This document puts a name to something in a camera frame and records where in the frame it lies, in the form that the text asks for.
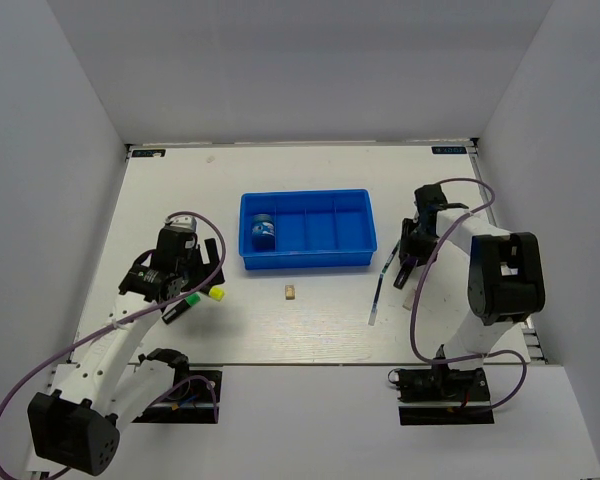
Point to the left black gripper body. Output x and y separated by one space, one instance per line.
194 270

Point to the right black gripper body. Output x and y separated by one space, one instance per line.
419 244

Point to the green highlighter black body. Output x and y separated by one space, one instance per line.
180 308

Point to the yellow highlighter black body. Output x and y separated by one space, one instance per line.
214 292

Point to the blue pen refill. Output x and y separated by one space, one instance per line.
374 306

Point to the beige eraser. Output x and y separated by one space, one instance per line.
290 293

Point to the white translucent eraser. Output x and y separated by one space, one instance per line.
410 300

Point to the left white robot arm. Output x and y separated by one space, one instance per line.
80 423

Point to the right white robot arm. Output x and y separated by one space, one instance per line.
505 284

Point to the blue plastic divided tray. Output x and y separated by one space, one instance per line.
313 229

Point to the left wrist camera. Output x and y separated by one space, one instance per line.
181 222

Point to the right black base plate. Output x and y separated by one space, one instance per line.
439 396

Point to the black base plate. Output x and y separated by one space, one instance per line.
439 396
197 401

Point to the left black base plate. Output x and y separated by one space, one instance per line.
197 401

